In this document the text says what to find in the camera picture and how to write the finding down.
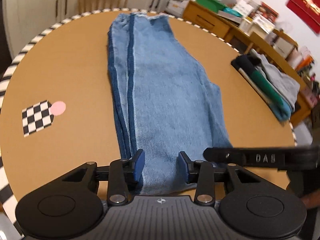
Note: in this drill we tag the pink round sticker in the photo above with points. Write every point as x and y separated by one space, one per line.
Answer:
58 108

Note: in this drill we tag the black folded garment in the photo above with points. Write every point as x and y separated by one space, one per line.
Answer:
246 63

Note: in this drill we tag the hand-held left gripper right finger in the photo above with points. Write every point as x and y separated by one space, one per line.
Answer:
182 166

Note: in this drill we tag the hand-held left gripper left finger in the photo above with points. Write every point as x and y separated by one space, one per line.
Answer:
138 165

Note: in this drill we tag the white cabinet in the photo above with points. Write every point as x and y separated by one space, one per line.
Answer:
37 5

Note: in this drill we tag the white box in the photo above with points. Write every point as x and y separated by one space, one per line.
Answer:
175 7

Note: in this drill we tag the green folded garment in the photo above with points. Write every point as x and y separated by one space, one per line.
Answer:
265 87

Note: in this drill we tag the wooden sideboard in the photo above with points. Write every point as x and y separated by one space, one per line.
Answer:
207 20

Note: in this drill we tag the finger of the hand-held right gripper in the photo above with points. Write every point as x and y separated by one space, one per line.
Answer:
220 154

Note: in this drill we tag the red wall hanging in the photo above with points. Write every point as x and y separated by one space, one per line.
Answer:
302 2

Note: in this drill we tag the person's right forearm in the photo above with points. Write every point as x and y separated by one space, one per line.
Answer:
311 200

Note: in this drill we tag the green plastic bin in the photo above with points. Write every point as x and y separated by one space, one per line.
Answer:
207 0

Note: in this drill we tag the light blue jeans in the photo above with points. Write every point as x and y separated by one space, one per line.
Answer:
162 92

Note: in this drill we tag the teal fleece garment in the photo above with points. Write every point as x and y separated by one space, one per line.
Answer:
283 112

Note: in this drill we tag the grey folded garment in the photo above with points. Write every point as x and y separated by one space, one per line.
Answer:
280 77

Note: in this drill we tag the black white checkerboard marker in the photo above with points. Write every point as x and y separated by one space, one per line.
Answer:
36 120

